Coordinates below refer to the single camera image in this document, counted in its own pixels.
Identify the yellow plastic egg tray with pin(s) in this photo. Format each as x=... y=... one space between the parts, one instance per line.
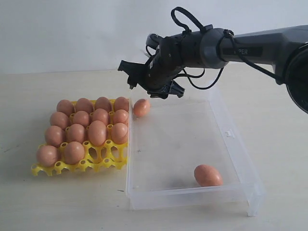
x=96 y=158

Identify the clear plastic container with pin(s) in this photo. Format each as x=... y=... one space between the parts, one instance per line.
x=176 y=136

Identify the brown egg box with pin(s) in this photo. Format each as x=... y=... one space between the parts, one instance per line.
x=141 y=107
x=76 y=132
x=73 y=153

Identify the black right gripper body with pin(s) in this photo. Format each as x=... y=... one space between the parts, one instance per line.
x=161 y=72

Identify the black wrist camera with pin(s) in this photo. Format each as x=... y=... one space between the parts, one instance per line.
x=153 y=41

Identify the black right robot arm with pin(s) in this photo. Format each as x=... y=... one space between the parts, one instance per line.
x=280 y=53

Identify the brown egg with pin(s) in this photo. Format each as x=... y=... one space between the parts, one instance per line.
x=119 y=133
x=207 y=176
x=97 y=133

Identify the brown egg column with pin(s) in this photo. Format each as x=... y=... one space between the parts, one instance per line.
x=54 y=136
x=48 y=155

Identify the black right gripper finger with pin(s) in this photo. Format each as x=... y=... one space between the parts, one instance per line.
x=131 y=68
x=134 y=81

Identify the brown egg tray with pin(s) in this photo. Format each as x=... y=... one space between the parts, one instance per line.
x=121 y=116
x=59 y=119
x=103 y=103
x=82 y=118
x=101 y=115
x=121 y=103
x=84 y=104
x=65 y=106

